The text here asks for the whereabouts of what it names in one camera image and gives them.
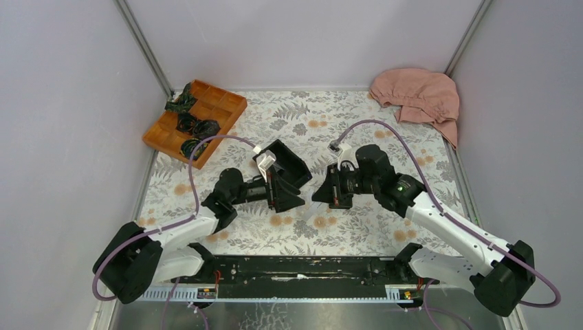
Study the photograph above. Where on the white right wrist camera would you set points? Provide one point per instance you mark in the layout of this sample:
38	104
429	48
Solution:
341	150

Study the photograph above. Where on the black plastic card box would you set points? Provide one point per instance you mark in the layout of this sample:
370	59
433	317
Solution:
289	165

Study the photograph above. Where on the dark patterned rolled sock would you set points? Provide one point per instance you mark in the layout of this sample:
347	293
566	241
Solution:
183	103

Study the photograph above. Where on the green patterned rolled sock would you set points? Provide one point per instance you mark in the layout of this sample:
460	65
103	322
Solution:
190	148

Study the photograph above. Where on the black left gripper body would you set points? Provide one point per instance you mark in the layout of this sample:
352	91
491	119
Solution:
261	190

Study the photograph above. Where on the black rolled sock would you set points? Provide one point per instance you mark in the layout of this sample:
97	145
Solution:
205	128

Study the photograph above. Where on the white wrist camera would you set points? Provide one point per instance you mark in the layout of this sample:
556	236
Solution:
265	159
341	150

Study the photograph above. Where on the floral table mat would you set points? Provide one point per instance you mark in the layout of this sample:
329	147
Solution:
306	122

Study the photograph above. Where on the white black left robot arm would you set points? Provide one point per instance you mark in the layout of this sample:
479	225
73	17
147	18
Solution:
137	257

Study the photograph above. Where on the white VIP credit card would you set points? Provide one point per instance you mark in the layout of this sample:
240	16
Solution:
314	209

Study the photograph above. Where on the orange compartment tray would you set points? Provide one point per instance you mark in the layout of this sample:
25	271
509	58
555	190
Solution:
199	111

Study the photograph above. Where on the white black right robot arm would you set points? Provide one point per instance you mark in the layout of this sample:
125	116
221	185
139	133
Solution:
498	273

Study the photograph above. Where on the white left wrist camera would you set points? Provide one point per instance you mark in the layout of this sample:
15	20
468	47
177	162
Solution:
265	159

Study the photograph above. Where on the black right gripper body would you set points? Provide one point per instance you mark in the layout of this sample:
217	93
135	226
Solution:
345	183

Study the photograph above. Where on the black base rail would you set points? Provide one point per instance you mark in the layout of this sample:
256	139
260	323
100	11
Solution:
308	278

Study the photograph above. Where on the pink cloth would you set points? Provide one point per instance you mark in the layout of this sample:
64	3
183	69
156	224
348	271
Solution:
425	97

